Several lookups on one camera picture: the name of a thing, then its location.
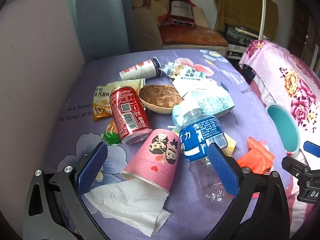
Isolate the white paper tissue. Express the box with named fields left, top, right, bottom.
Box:
left=84, top=177, right=172, bottom=238

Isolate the beige cushion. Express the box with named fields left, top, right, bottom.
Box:
left=194, top=6, right=210, bottom=28

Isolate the pale yellow wrapper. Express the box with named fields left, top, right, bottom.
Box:
left=220, top=134, right=237, bottom=159

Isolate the purple floral bed sheet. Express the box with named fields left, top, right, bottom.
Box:
left=41, top=49, right=300, bottom=240

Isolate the dark glass cabinet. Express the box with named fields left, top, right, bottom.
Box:
left=287, top=0, right=320, bottom=68

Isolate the pink floral blanket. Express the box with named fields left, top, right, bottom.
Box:
left=237, top=40, right=320, bottom=230

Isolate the bright orange wrapper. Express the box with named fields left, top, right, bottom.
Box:
left=236, top=137, right=275, bottom=174

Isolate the pink cartoon paper cup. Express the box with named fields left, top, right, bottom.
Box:
left=121, top=128, right=181, bottom=197

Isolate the red soda can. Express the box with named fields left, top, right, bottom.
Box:
left=109, top=86, right=153, bottom=145

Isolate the yellow cushion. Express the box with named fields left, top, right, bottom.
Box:
left=149, top=0, right=173, bottom=27

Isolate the red bottle print bag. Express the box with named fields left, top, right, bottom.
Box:
left=169, top=0, right=198, bottom=28

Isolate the orange cake wrapper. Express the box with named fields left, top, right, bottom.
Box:
left=93, top=78, right=146, bottom=122

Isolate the brown coconut shell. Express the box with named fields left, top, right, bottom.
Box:
left=139, top=84, right=184, bottom=114

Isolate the teal round bin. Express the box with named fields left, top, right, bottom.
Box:
left=265, top=103, right=302, bottom=157

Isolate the clear bottle blue label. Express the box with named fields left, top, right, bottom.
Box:
left=179, top=97, right=234, bottom=202

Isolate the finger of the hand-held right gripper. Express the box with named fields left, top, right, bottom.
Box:
left=282, top=156, right=320, bottom=183
left=303, top=141, right=320, bottom=158

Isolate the green jelly cup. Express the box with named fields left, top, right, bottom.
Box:
left=102, top=121, right=123, bottom=145

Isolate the beige sofa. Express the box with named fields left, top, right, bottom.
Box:
left=130, top=0, right=229, bottom=53

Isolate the orange brown seat cushion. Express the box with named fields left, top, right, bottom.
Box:
left=159, top=25, right=228, bottom=47

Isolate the brown patterned cloth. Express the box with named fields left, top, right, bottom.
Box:
left=214, top=0, right=279, bottom=42

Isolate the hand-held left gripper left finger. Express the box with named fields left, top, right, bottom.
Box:
left=22, top=141, right=110, bottom=240

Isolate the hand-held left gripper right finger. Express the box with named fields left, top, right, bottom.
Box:
left=205, top=142, right=290, bottom=240

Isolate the black stereo unit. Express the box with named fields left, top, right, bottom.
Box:
left=224, top=22, right=273, bottom=60

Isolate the white drink bottle red print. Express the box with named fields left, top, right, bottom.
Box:
left=119, top=57, right=163, bottom=80

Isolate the white stick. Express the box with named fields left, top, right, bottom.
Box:
left=258, top=0, right=267, bottom=40

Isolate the blue white snack packet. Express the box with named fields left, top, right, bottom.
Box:
left=159, top=62, right=207, bottom=79

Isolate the white medicine box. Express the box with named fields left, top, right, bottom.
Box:
left=171, top=76, right=235, bottom=130

